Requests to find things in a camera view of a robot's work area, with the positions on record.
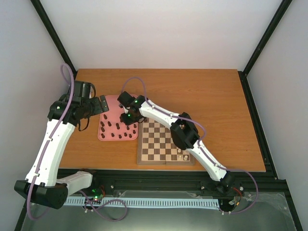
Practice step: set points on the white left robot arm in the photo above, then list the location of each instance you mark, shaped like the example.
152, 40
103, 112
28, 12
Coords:
53, 149

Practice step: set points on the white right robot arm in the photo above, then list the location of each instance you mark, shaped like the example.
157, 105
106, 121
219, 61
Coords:
184, 134

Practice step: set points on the light blue cable duct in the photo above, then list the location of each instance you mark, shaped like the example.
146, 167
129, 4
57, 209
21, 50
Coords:
147, 202

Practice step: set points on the row of white chess pieces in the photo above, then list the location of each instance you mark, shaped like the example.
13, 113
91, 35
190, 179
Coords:
183, 155

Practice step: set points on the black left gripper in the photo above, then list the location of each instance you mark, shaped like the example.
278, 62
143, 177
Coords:
98, 109

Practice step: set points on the pink plastic tray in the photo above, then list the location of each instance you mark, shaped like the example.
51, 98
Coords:
113, 116

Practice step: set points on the black aluminium frame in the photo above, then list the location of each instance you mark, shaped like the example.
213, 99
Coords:
256, 182

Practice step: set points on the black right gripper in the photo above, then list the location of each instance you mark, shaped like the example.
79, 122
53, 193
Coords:
127, 121

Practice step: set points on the wooden chess board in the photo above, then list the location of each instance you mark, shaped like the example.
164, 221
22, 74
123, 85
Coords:
155, 145

